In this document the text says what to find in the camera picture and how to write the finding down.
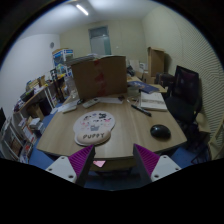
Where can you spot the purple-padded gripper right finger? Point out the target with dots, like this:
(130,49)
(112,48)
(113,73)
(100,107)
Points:
(151,166)

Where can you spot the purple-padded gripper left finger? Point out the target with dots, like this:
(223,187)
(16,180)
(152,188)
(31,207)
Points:
(74,168)

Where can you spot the black computer mouse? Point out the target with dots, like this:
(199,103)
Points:
(160,131)

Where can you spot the puppy print mouse pad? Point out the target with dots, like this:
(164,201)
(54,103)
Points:
(93,128)

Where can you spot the black marker pen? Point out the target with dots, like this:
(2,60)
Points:
(141,110)

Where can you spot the white flat device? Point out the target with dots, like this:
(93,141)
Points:
(70,109)

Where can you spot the open white notebook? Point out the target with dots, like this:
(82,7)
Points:
(153,101)

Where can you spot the white remote control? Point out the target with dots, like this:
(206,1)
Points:
(91,103)

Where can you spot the black office chair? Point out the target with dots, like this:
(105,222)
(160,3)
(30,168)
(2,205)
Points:
(184,101)

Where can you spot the wooden shelf unit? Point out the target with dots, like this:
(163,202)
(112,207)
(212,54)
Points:
(49,92)

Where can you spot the white paper sheet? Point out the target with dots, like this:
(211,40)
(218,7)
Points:
(110,100)

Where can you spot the blue book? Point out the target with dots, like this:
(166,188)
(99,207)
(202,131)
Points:
(143,87)

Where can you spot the large cardboard box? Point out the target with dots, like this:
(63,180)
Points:
(100,77)

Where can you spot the tall cardboard box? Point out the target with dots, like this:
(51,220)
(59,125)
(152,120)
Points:
(156,59)

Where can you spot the blue white storage rack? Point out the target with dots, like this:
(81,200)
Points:
(60,56)

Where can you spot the grey door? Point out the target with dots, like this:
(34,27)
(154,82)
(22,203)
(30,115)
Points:
(100,41)

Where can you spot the ceiling tube light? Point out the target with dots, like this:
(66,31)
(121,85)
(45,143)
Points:
(84,11)

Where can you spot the round wall clock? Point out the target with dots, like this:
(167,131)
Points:
(52,45)

